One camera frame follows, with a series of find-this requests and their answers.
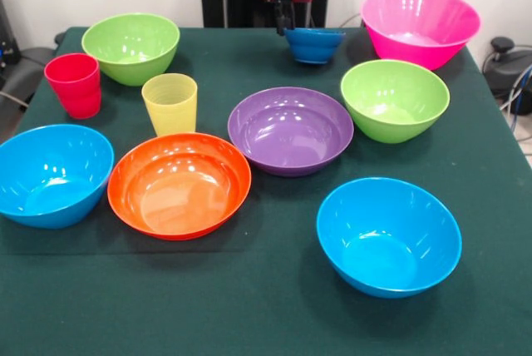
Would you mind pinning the black equipment case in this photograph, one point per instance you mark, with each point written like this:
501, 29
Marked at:
8, 40

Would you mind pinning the large magenta plastic bowl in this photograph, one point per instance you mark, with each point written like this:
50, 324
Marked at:
420, 23

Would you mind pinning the dark green tablecloth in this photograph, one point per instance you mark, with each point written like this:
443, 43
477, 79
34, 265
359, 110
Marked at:
208, 302

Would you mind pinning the green plastic bowl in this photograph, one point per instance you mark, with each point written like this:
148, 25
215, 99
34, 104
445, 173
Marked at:
395, 100
131, 48

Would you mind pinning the small dark blue bowl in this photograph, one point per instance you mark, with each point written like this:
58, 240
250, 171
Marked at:
313, 46

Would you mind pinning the yellow plastic cup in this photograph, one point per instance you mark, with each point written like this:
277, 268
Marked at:
169, 102

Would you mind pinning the light blue plastic bowl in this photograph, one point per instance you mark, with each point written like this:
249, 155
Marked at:
388, 239
54, 175

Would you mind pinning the orange plastic bowl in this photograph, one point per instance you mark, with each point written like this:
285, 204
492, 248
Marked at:
178, 189

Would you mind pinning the red plastic cup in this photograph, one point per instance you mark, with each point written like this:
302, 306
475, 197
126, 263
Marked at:
75, 85

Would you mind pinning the purple plastic bowl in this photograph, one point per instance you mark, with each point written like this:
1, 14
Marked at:
291, 131

